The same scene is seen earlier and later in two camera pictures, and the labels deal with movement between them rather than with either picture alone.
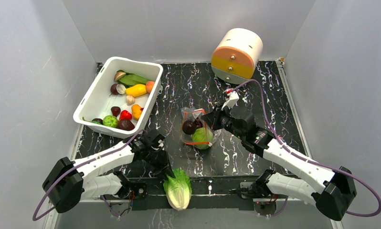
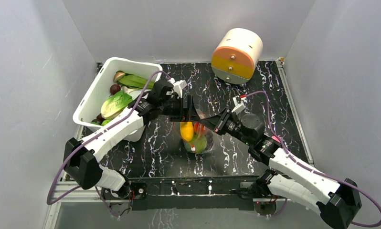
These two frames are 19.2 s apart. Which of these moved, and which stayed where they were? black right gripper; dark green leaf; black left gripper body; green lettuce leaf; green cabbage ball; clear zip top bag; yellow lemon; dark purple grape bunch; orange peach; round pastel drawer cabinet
Moved: yellow lemon; green lettuce leaf; orange peach; black left gripper body; clear zip top bag; dark purple grape bunch; green cabbage ball
Stayed: round pastel drawer cabinet; black right gripper; dark green leaf
